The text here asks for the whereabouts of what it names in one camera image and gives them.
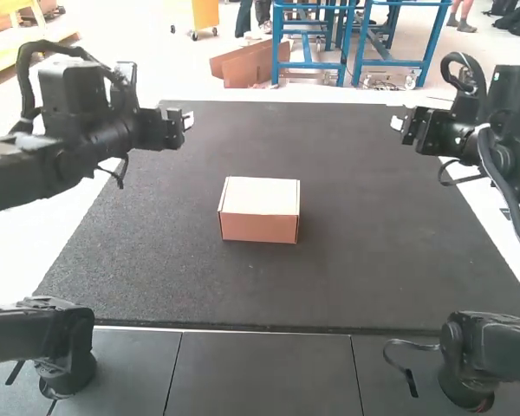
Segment wooden pallet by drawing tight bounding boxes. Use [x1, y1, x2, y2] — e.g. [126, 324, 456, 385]
[0, 0, 81, 91]

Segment black cable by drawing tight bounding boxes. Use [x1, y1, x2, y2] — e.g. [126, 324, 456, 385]
[440, 51, 489, 94]
[382, 337, 444, 370]
[437, 158, 482, 187]
[94, 151, 129, 190]
[476, 123, 520, 261]
[16, 39, 116, 127]

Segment dark base panel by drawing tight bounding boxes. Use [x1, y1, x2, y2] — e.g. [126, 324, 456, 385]
[350, 333, 520, 416]
[0, 327, 184, 416]
[166, 331, 366, 416]

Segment person's legs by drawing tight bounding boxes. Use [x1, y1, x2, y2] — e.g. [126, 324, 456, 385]
[445, 0, 478, 34]
[235, 0, 273, 38]

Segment black mat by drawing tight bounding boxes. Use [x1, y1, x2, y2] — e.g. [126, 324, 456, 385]
[32, 99, 520, 335]

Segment blue metal frame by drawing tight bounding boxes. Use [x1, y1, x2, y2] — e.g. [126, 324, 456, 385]
[353, 0, 454, 90]
[271, 0, 365, 88]

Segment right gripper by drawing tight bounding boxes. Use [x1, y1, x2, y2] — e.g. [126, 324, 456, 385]
[389, 106, 458, 156]

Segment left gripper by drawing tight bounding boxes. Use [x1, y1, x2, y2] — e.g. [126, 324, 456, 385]
[137, 106, 196, 153]

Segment cardboard box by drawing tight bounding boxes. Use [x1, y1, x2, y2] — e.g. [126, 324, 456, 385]
[217, 175, 302, 245]

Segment yellow wheeled cart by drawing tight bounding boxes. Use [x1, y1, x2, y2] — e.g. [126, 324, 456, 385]
[170, 0, 221, 42]

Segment black bag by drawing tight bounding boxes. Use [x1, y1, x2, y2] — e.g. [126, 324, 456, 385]
[490, 0, 520, 38]

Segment flat brown cardboard sheets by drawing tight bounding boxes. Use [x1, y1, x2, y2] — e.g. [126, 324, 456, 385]
[209, 39, 292, 89]

